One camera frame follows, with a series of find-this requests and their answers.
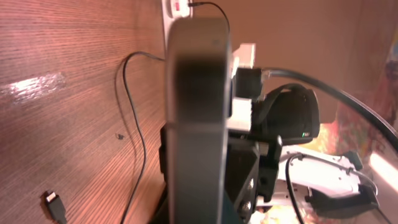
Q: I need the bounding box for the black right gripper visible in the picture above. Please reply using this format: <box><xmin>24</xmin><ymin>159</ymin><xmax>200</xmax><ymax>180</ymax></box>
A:
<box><xmin>158</xmin><ymin>124</ymin><xmax>284</xmax><ymax>224</ymax></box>

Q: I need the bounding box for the blue smartphone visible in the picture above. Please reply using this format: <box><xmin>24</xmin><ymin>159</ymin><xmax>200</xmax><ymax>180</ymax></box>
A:
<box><xmin>165</xmin><ymin>17</ymin><xmax>231</xmax><ymax>223</ymax></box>

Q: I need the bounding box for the black charger cable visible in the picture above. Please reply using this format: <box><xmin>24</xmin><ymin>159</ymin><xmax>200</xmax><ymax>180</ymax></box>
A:
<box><xmin>39</xmin><ymin>1</ymin><xmax>231</xmax><ymax>224</ymax></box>

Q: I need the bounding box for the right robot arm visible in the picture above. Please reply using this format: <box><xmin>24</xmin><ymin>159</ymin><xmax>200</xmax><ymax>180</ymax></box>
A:
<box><xmin>165</xmin><ymin>80</ymin><xmax>397</xmax><ymax>223</ymax></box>

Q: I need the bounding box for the white power strip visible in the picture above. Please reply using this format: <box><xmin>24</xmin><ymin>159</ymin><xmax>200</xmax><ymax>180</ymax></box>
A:
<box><xmin>162</xmin><ymin>0</ymin><xmax>193</xmax><ymax>50</ymax></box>

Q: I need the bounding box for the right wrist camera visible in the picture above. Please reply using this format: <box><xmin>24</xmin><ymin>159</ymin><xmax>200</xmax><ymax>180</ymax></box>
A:
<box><xmin>227</xmin><ymin>43</ymin><xmax>262</xmax><ymax>132</ymax></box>

